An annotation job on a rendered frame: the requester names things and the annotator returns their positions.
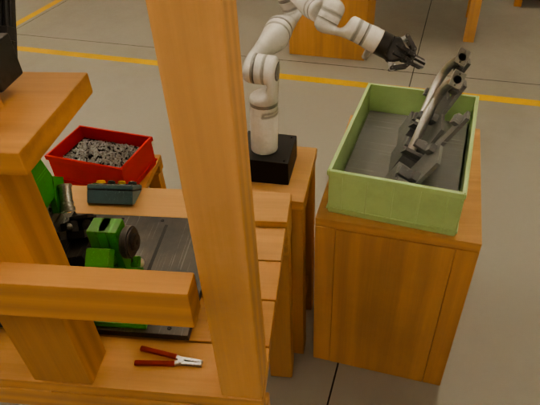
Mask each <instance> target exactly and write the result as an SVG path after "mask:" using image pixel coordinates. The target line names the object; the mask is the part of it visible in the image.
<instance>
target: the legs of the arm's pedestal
mask: <svg viewBox="0 0 540 405"><path fill-rule="evenodd" d="M314 219H315V166H314V170H313V176H312V179H311V183H310V186H309V192H308V196H307V199H306V203H305V209H304V210H303V211H295V210H292V233H291V263H292V323H293V353H298V354H303V353H304V350H305V342H306V309H310V310H311V309H312V306H313V280H314Z"/></svg>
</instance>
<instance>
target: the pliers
mask: <svg viewBox="0 0 540 405"><path fill-rule="evenodd" d="M140 351H143V352H146V353H150V354H156V355H159V356H162V357H166V358H172V359H175V360H177V361H161V360H135V361H134V366H178V365H181V366H197V367H202V364H203V360H200V359H195V358H186V357H181V356H179V355H177V354H174V353H171V352H167V351H164V350H157V349H154V348H150V347H147V346H141V348H140Z"/></svg>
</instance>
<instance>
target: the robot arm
mask: <svg viewBox="0 0 540 405"><path fill-rule="evenodd" d="M277 1H278V2H279V4H280V7H281V9H282V11H283V13H284V14H277V15H274V16H272V17H271V18H270V19H269V20H268V21H267V23H266V25H265V27H264V29H263V31H262V33H261V36H260V37H259V39H258V41H257V42H256V44H255V46H254V47H253V48H252V49H251V50H250V52H249V53H248V55H247V57H246V59H245V60H244V63H243V69H242V73H243V79H244V80H245V81H246V82H248V83H250V84H260V85H266V86H267V87H265V88H260V89H257V90H255V91H253V92H252V93H251V94H250V96H249V105H250V129H251V149H252V151H253V152H254V153H257V154H259V155H269V154H272V153H275V152H276V151H277V149H278V95H279V77H280V61H279V58H278V57H277V56H276V55H274V54H276V53H277V52H279V51H281V50H282V49H284V48H285V47H286V46H287V44H288V41H289V40H290V38H291V36H292V33H293V30H294V28H295V26H296V24H297V22H298V21H299V19H300V18H301V16H302V15H304V16H305V17H306V18H308V19H310V20H312V21H314V26H315V27H316V29H317V30H318V31H320V32H321V33H324V34H329V35H336V36H340V37H342V38H345V39H348V40H350V41H352V42H354V43H356V44H357V45H359V46H361V47H363V48H364V49H365V51H364V52H363V54H362V58H363V59H364V60H367V59H368V58H369V56H370V53H373V54H375V55H377V56H379V57H381V58H383V59H385V60H386V62H388V66H389V68H388V71H389V72H392V71H398V70H403V69H406V68H408V67H409V66H410V65H411V66H412V67H414V68H417V69H420V68H421V69H422V68H424V65H425V63H426V61H425V59H424V58H422V57H420V56H418V55H417V54H416V50H417V47H416V45H415V44H414V42H413V40H412V38H411V36H410V34H409V33H406V34H405V35H404V36H403V37H399V36H394V35H393V34H391V33H389V32H387V31H385V30H383V29H382V28H380V27H377V26H375V25H372V24H370V23H368V22H366V21H364V20H362V19H360V18H358V17H356V16H354V17H352V18H351V19H350V20H349V22H348V23H347V24H346V25H345V26H344V27H341V28H339V27H338V24H339V22H340V20H341V18H342V16H343V14H344V12H345V7H344V4H343V3H342V2H341V1H340V0H277ZM404 43H406V44H407V46H408V48H407V47H406V46H405V44H404ZM398 61H399V62H401V63H403V64H398V65H396V64H395V63H392V62H398Z"/></svg>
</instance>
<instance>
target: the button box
mask: <svg viewBox="0 0 540 405"><path fill-rule="evenodd" d="M113 184H116V183H109V184H104V183H99V184H95V185H93V184H87V188H88V189H87V203H100V204H121V205H133V204H135V202H136V201H137V198H138V196H139V194H140V193H141V190H142V188H141V185H140V184H139V185H138V184H130V185H125V184H120V185H116V186H115V185H113Z"/></svg>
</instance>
